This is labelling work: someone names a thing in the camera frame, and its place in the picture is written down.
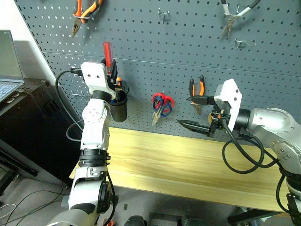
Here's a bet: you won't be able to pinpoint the black cabinet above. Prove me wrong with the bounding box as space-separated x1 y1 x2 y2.
0 78 85 185

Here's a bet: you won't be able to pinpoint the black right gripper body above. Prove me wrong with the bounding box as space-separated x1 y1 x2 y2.
207 103 227 138

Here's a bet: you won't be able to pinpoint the red handled screwdriver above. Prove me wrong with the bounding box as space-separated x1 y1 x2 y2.
103 41 114 72

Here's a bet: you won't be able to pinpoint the grey laptop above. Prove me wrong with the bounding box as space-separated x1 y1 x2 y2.
0 29 25 103

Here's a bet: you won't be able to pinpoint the orange black needle-nose pliers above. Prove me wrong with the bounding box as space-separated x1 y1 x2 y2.
71 0 104 39

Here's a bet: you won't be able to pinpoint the red handled scissors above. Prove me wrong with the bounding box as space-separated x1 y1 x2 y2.
151 92 175 127

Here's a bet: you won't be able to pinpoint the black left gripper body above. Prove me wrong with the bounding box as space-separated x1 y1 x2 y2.
107 70 118 91

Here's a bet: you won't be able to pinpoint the grey metal pegboard panel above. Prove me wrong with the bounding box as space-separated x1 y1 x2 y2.
13 0 301 152

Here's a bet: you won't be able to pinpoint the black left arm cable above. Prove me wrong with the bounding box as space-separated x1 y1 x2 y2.
55 66 84 142

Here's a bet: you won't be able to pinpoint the silver double-prong pegboard hook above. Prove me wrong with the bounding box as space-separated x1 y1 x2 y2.
235 38 257 50
158 8 171 24

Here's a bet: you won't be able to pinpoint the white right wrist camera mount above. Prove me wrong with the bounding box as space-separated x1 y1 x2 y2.
214 79 243 132

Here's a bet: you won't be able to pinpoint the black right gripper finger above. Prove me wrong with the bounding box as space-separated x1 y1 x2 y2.
177 119 212 136
186 96 216 107

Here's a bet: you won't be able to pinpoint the black table leg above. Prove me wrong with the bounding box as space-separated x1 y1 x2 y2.
227 208 283 226

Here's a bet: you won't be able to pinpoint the thin white floor cable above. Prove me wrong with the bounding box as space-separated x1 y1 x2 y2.
0 203 17 218

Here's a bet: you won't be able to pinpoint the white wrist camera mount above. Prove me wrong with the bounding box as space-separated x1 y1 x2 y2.
214 79 243 132
80 61 117 101

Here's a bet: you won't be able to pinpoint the blue handled scissors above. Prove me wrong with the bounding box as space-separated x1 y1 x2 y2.
152 97 174 127

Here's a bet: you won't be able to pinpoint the black plastic tool cup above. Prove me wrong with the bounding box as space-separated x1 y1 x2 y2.
109 81 130 124

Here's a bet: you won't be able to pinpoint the dark rounded shape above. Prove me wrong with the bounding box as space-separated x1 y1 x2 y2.
127 215 148 226
182 218 203 226

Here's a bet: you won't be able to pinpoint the silver pliers holder hook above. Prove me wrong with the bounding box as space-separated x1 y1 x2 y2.
223 4 246 17

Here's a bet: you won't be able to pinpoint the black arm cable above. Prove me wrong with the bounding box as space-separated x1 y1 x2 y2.
222 114 291 213
55 66 84 142

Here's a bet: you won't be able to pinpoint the thin black floor cable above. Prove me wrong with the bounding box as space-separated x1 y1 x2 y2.
0 189 69 225

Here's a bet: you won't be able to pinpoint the orange black combination pliers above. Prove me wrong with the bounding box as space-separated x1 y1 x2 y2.
189 75 206 115

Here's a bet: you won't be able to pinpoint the silver ring pliers hook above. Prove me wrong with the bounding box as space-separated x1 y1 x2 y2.
72 9 93 19

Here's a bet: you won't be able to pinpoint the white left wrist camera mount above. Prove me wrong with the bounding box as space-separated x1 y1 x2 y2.
80 61 117 101

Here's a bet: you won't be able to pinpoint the white black handled pliers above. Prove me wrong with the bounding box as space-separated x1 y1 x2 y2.
220 0 261 40

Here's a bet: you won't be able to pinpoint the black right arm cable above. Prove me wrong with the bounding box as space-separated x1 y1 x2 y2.
222 114 291 213

